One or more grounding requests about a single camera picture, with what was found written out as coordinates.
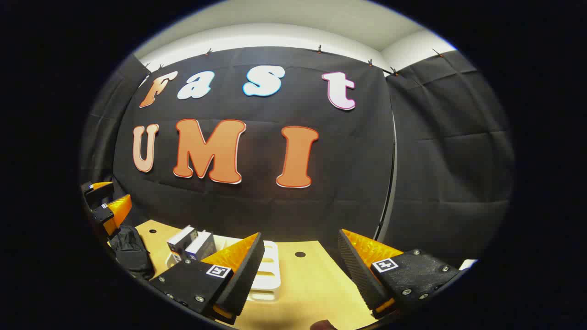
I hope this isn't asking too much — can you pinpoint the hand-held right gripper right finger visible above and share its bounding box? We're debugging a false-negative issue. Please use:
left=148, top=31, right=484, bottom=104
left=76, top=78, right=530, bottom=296
left=338, top=228, right=464, bottom=320

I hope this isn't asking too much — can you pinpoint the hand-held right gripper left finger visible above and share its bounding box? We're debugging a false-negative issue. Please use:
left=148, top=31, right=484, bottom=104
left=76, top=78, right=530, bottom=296
left=149, top=231, right=266, bottom=326

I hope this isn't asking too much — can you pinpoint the white bookshelf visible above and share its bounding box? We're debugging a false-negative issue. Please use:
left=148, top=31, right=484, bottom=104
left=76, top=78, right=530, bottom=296
left=165, top=234, right=281, bottom=302

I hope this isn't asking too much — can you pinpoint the black schoolbag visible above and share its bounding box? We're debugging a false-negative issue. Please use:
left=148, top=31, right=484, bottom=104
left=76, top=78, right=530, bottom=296
left=109, top=225, right=155, bottom=280

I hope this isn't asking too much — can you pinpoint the blue cover book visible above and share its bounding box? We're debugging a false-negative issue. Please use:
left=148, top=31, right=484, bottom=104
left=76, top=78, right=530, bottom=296
left=184, top=231, right=217, bottom=263

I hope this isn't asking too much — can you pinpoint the grey portrait cover book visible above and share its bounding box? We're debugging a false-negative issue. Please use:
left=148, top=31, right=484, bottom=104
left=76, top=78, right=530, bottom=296
left=166, top=225, right=199, bottom=263

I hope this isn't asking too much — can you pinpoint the metal backdrop stand pole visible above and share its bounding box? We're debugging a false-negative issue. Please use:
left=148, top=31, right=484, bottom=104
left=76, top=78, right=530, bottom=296
left=374, top=110, right=398, bottom=241

